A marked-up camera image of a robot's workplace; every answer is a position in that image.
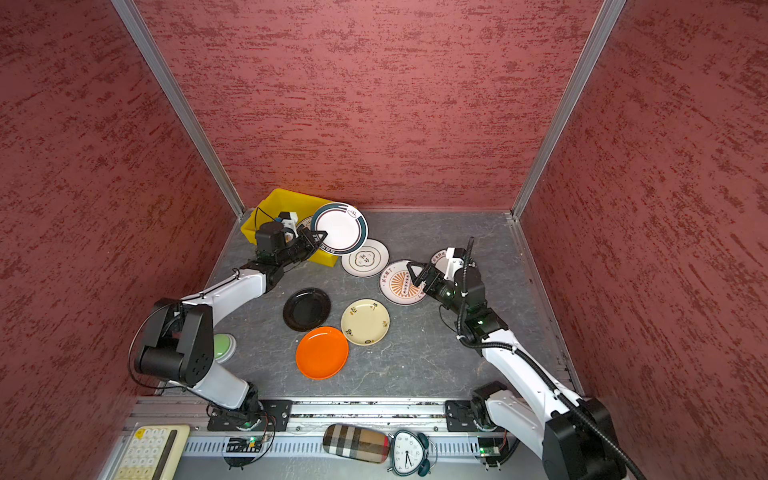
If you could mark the white flower motif plate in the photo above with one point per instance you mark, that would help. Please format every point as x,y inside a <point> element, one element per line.
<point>369,260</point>

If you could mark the aluminium corner post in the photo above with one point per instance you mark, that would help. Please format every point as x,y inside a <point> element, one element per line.
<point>600,32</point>
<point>137,28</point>

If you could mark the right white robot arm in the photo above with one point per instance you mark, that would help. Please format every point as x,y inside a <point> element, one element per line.
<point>573,437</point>

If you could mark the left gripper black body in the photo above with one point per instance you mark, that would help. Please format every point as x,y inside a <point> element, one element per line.
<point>299,249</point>

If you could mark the right circuit board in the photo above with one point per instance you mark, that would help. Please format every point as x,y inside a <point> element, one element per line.
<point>492,447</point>

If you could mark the aluminium corner post left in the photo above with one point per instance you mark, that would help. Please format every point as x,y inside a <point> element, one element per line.
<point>137,28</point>

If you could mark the yellow plastic bin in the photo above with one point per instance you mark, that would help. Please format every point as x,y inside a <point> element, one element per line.
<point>277,201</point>

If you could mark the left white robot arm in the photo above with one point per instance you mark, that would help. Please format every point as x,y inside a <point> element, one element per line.
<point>177,345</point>

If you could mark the aluminium corner post right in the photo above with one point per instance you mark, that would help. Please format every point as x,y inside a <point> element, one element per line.
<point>600,32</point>

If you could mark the teal alarm clock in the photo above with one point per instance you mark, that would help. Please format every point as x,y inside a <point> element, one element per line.
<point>409,454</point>

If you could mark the green push button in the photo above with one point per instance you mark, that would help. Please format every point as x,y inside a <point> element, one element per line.
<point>224,347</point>

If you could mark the black plate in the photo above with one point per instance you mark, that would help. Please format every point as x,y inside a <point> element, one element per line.
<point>307,309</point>

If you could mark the plaid glasses case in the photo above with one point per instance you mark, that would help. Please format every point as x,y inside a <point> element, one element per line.
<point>356,443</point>

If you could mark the green red ring plate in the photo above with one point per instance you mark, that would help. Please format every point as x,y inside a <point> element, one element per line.
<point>346,227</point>

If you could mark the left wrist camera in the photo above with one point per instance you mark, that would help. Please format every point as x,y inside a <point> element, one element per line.
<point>289,221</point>

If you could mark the green rim HAO SHI plate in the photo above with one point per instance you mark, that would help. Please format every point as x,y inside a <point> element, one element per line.
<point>439,260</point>

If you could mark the left circuit board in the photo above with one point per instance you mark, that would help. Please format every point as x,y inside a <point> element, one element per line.
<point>240,445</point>

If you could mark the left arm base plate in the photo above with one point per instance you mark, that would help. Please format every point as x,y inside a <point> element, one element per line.
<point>270,415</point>

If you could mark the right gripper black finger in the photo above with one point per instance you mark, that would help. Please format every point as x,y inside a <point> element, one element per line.
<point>418,270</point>
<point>430,287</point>

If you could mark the cream yellow plate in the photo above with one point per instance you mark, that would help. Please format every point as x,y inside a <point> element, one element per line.
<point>365,322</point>

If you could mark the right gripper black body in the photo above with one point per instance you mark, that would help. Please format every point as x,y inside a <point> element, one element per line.
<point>448,298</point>

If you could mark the circuit board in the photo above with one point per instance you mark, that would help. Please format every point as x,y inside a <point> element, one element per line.
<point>240,445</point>
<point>492,447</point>

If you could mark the orange sunburst plate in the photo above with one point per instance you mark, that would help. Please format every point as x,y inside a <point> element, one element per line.
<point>396,284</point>

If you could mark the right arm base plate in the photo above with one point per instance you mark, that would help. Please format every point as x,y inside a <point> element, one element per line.
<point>459,416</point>

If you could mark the cream calculator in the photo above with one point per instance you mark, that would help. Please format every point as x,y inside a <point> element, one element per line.
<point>153,453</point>

